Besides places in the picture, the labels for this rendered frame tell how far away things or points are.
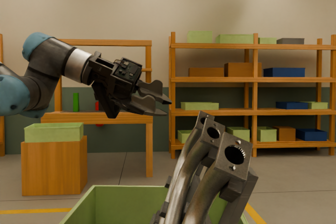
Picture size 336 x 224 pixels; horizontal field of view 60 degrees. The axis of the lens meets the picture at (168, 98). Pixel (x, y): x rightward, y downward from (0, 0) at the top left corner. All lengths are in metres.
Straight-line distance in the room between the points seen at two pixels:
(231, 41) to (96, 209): 4.66
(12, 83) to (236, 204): 0.43
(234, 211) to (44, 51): 0.52
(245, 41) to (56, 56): 4.85
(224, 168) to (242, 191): 0.07
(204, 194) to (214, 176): 0.05
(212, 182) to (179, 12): 5.48
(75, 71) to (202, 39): 4.59
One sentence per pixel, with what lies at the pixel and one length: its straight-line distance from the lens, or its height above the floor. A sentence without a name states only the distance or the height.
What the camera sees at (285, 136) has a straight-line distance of 5.78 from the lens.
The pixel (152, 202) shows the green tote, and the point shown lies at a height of 0.91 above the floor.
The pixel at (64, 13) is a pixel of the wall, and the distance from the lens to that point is 5.95.
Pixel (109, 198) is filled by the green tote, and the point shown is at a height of 0.92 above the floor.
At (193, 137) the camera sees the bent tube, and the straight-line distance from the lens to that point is 0.75.
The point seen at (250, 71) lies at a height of 1.53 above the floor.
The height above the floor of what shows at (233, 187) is 1.12.
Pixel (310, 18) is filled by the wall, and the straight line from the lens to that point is 6.66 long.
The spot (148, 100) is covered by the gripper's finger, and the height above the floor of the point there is 1.23.
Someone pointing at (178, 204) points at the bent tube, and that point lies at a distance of 0.60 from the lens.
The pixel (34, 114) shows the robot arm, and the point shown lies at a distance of 0.74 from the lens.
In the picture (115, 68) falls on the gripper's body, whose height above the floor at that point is 1.30.
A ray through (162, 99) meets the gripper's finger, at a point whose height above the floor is 1.23.
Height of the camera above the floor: 1.26
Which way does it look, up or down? 2 degrees down
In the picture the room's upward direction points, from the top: straight up
